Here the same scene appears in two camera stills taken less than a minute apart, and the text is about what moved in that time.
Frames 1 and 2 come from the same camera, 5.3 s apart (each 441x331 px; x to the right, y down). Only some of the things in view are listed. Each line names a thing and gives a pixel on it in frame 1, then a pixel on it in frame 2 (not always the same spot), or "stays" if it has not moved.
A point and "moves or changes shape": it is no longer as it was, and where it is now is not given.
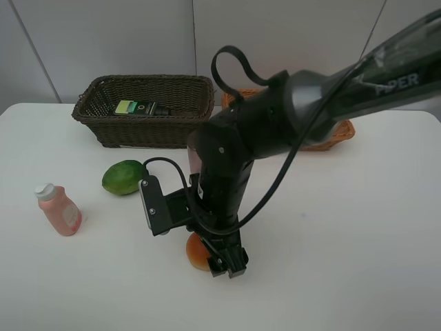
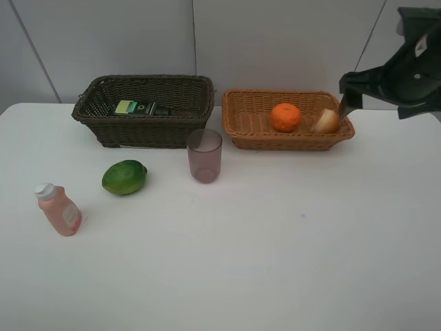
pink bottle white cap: [64, 214] stays
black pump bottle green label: [140, 108] stays
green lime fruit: [123, 177] stays
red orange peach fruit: [197, 252] moves or changes shape
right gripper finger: [217, 263] to [349, 103]
